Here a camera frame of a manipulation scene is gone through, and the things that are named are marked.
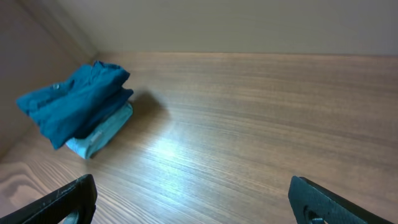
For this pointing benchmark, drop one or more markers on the dark blue shorts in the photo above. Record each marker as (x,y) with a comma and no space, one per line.
(73,108)

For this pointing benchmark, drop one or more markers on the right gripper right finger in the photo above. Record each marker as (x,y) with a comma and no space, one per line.
(312,203)

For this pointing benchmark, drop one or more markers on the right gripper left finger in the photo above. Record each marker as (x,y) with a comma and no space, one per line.
(72,203)

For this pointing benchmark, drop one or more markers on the folded light denim jeans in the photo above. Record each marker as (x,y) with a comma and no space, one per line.
(102,134)

